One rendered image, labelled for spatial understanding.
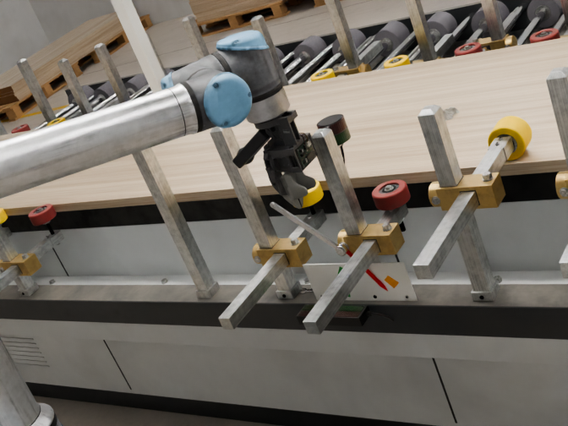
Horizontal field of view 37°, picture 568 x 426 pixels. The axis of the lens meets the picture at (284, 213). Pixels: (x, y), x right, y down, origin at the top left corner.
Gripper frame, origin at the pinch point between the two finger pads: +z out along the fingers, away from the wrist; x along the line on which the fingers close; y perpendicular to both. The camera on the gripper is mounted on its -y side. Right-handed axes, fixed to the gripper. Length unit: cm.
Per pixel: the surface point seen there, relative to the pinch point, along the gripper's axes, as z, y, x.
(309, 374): 73, -42, 28
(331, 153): -7.2, 8.2, 6.6
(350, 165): 9.1, -6.9, 33.4
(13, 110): 88, -611, 391
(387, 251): 16.2, 13.7, 5.4
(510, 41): 13, 8, 115
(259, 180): 9.2, -32.7, 29.8
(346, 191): 1.9, 8.2, 6.6
